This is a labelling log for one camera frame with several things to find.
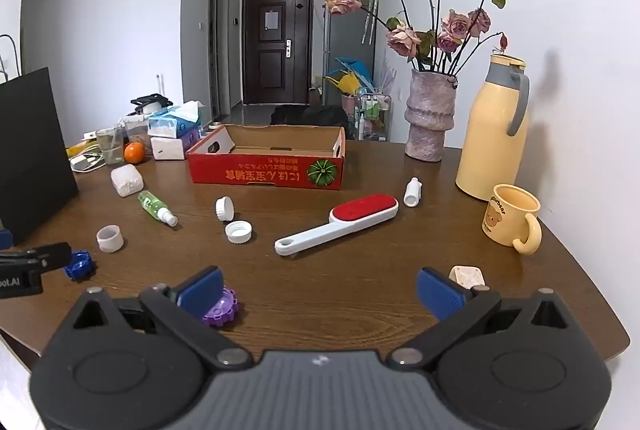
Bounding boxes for white ring cup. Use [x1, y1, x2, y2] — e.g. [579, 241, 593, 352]
[96, 224, 125, 254]

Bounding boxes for dried pink roses bouquet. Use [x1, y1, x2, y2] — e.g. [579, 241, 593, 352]
[324, 0, 521, 77]

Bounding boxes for black device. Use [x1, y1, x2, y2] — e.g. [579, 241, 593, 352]
[130, 93, 174, 116]

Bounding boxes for hanging clear umbrellas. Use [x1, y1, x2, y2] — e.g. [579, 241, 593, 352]
[359, 0, 379, 47]

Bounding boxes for white plastic jar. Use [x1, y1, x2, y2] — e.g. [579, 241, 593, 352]
[110, 163, 145, 198]

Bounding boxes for blue tissue pack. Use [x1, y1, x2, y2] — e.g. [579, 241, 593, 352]
[147, 101, 205, 140]

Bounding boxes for black paper bag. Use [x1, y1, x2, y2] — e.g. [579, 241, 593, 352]
[0, 67, 80, 246]

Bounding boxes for red and white lint brush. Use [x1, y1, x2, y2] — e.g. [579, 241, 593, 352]
[274, 193, 400, 257]

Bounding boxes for metal trolley rack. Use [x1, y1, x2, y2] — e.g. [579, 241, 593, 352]
[353, 92, 391, 142]

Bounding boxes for green spray bottle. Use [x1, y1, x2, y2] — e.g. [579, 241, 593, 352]
[137, 190, 179, 227]

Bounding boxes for dark brown door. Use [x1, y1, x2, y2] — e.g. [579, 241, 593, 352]
[242, 0, 315, 106]

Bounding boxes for pink textured vase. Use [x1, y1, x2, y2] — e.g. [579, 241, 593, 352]
[403, 69, 459, 163]

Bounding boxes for white power adapter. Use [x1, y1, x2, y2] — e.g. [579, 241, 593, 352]
[69, 154, 104, 173]

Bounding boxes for purple tissue pack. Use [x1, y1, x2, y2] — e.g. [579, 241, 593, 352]
[149, 127, 202, 161]

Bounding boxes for yellow bear mug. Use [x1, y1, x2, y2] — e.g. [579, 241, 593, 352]
[481, 183, 543, 256]

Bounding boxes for grey refrigerator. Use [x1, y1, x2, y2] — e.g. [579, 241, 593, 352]
[322, 0, 376, 112]

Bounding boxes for white ribbed lid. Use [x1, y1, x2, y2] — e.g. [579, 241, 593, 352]
[224, 220, 254, 245]

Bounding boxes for small white bottle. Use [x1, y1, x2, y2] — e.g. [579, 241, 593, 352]
[403, 177, 422, 209]

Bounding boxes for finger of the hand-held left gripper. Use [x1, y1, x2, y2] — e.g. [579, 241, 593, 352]
[0, 242, 72, 274]

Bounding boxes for glass cup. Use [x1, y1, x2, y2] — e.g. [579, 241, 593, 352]
[94, 125, 126, 166]

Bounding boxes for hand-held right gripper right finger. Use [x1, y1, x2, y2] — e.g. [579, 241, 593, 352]
[389, 267, 576, 370]

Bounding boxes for purple gear-shaped cap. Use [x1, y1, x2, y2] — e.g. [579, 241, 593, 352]
[202, 285, 240, 329]

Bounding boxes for blue gear-shaped cap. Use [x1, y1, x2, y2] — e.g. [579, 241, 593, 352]
[64, 250, 96, 282]

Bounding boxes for yellow thermos jug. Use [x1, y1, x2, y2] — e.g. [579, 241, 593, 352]
[454, 53, 531, 202]

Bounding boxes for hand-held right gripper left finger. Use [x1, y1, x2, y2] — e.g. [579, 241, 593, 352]
[62, 266, 253, 371]

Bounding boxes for red cardboard box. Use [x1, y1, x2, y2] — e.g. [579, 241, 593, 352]
[187, 124, 347, 191]

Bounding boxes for clear plastic container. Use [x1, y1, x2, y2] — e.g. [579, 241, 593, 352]
[122, 112, 151, 146]

